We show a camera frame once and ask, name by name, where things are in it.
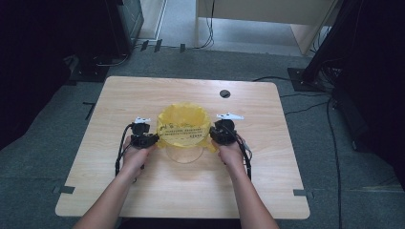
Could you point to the clear plastic bin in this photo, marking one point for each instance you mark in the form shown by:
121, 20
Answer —
184, 156

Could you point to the person's right hand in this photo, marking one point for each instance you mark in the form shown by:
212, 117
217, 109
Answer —
230, 154

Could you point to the black stand base plate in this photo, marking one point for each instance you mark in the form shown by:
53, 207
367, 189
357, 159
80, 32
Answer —
302, 81

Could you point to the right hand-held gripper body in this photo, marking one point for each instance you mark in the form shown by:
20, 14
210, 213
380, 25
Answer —
225, 131

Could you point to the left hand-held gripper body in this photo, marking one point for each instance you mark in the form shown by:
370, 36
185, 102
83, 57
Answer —
140, 132

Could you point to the black floor tape strip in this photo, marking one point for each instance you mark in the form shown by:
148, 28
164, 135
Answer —
144, 45

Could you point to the grey tape strip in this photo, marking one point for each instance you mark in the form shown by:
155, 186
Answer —
300, 192
66, 190

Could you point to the light wooden desk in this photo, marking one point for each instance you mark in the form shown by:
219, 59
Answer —
264, 11

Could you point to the black flat floor plate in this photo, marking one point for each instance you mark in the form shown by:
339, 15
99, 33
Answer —
90, 71

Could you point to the yellow plastic bag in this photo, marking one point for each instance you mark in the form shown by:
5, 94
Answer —
184, 125

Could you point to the black cabinet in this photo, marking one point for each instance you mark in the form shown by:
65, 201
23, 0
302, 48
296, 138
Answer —
125, 22

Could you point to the person's left hand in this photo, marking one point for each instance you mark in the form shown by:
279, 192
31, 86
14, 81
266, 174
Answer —
137, 157

